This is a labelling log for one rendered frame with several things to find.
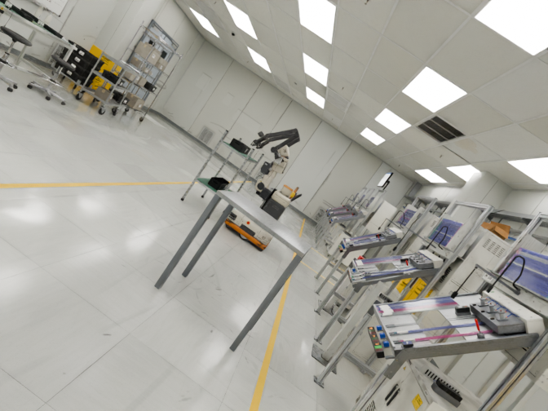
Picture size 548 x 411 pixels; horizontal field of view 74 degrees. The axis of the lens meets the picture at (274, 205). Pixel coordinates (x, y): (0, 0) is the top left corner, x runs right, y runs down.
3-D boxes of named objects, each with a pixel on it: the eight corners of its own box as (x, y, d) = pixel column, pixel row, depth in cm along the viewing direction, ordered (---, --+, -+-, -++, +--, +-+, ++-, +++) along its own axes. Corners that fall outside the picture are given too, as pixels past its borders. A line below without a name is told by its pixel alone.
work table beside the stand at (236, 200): (183, 273, 291) (238, 192, 281) (252, 329, 279) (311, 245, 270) (153, 285, 247) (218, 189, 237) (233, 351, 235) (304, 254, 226)
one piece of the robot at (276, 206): (269, 233, 543) (301, 188, 533) (264, 240, 489) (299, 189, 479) (251, 221, 545) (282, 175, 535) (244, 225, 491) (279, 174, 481)
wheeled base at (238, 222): (268, 243, 549) (278, 230, 546) (262, 251, 486) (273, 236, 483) (232, 218, 552) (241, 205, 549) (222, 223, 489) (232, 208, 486)
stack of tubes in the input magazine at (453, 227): (445, 246, 326) (464, 223, 323) (427, 237, 377) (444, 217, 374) (457, 254, 326) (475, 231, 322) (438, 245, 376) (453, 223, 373)
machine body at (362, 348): (342, 356, 340) (382, 305, 333) (338, 327, 409) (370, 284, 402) (399, 398, 337) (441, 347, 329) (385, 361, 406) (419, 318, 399)
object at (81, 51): (46, 71, 699) (66, 37, 690) (62, 77, 744) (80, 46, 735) (74, 90, 698) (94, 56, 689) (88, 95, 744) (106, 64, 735)
